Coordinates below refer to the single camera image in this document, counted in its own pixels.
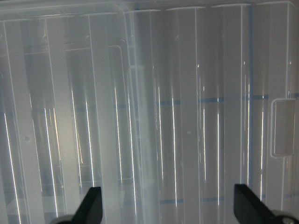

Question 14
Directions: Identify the clear plastic box lid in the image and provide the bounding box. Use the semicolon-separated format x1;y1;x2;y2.
0;0;299;224

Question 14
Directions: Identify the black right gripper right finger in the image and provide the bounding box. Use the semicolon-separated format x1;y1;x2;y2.
234;184;280;224

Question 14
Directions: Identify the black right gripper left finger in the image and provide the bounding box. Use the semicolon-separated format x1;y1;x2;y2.
71;187;103;224

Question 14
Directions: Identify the clear plastic storage box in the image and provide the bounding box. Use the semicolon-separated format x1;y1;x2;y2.
0;0;132;224

